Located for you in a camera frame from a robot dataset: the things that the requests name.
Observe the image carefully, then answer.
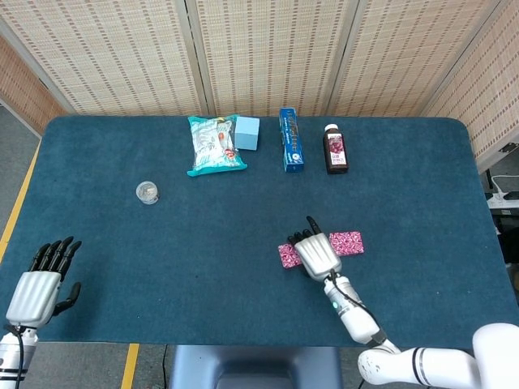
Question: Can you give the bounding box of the light blue cube box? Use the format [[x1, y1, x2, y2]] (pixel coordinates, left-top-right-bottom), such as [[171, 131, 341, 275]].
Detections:
[[234, 115, 261, 152]]

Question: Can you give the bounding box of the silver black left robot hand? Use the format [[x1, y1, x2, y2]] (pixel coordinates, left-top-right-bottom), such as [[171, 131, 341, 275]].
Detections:
[[5, 236, 83, 328]]

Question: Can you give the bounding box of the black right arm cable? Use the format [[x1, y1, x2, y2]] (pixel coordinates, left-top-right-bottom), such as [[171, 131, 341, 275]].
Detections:
[[328, 270, 388, 348]]

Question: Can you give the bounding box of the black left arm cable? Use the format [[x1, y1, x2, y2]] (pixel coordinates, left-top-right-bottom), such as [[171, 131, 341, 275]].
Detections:
[[3, 323, 26, 384]]

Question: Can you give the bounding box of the white power strip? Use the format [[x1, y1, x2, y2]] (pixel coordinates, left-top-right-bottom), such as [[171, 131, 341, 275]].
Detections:
[[485, 190, 519, 203]]

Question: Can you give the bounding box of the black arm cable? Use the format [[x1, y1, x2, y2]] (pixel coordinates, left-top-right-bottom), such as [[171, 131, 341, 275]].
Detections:
[[3, 323, 26, 384], [328, 270, 388, 348]]

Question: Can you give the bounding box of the pink patterned packet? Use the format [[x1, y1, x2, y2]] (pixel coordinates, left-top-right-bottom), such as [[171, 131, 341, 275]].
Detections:
[[328, 230, 367, 258], [277, 243, 304, 270]]

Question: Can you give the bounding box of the black floor equipment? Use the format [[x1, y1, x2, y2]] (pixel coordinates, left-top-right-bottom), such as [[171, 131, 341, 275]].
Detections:
[[492, 204, 519, 267]]

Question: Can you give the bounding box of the grey blue robot torso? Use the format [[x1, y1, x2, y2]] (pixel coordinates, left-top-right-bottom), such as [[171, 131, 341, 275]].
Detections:
[[168, 345, 342, 389]]

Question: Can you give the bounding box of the teal felt table cover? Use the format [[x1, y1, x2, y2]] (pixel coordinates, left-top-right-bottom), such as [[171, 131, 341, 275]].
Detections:
[[0, 115, 519, 349]]

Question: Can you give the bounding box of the teal white snack bag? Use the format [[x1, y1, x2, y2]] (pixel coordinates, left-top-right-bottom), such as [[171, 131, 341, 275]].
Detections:
[[187, 114, 249, 178]]

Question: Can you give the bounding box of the woven bamboo screen panel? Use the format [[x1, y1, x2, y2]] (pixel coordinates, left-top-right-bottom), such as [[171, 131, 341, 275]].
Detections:
[[0, 0, 210, 118], [184, 0, 360, 118], [328, 0, 508, 118], [419, 0, 519, 173], [0, 34, 68, 135]]

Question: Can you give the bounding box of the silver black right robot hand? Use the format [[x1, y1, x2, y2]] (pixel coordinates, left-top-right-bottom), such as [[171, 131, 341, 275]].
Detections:
[[286, 216, 343, 282]]

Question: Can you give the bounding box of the long blue cardboard box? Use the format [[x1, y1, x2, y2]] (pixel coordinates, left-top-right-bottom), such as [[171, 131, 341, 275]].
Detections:
[[278, 107, 305, 173]]

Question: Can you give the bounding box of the white power cable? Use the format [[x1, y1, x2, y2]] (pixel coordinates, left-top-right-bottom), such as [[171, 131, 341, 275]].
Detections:
[[490, 173, 519, 194]]

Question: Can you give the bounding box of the small clear plastic jar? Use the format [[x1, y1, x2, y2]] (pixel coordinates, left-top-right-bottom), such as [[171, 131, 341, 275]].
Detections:
[[135, 181, 161, 207]]

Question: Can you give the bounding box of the dark juice bottle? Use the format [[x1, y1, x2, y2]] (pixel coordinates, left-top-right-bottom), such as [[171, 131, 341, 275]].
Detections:
[[322, 123, 350, 175]]

